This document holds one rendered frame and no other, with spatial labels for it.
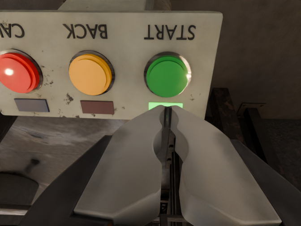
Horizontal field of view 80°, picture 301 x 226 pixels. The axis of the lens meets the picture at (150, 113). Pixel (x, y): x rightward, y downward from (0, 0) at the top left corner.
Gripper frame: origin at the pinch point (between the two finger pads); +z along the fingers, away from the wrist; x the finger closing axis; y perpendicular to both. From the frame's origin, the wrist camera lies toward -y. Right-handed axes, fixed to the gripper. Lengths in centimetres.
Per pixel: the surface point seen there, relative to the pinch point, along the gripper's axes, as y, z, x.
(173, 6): -6, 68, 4
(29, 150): 110, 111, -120
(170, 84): 0.4, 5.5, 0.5
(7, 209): 25.0, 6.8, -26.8
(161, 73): -0.6, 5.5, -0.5
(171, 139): 74, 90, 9
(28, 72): -0.4, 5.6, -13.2
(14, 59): -1.7, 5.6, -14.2
